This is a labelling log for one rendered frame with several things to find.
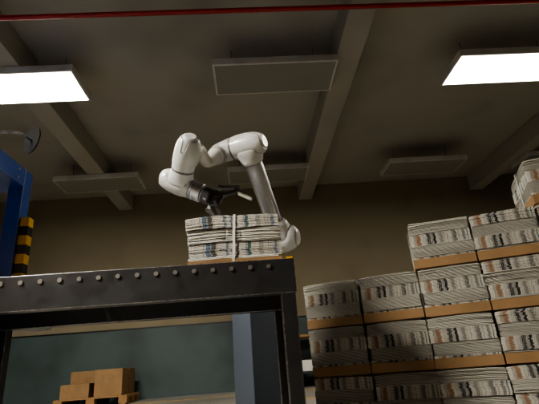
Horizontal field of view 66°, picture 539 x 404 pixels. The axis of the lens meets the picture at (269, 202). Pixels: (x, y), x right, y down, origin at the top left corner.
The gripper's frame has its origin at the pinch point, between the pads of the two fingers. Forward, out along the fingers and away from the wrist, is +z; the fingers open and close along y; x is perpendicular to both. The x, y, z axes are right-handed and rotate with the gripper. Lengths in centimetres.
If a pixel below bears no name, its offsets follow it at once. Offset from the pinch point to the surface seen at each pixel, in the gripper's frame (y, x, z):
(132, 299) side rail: 54, 31, -15
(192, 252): 28.7, 14.4, -7.9
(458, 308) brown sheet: -4, -21, 107
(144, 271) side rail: 44, 31, -16
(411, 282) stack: -9, -29, 86
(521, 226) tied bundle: -49, -9, 121
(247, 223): 8.9, 14.9, 6.6
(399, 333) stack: 16, -32, 88
